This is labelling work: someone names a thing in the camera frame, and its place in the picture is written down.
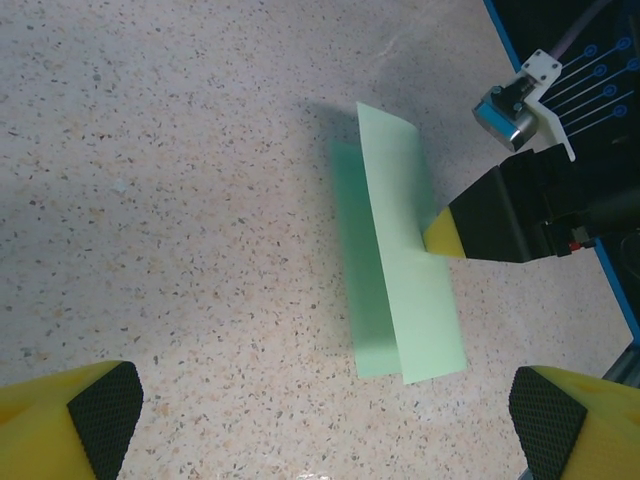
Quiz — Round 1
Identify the blue printed enclosure panel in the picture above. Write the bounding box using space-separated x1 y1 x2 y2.
494 0 640 346

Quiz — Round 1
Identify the blue table edge trim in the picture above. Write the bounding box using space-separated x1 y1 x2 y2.
482 0 640 351

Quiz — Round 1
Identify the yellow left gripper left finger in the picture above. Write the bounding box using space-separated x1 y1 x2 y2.
0 360 144 480

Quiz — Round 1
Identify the light green paper sheet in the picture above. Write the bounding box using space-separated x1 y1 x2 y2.
329 101 469 386

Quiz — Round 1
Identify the aluminium side rail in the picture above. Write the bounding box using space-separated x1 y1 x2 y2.
602 344 640 389

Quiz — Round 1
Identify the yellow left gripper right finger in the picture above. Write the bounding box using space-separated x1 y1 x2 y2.
508 364 640 480

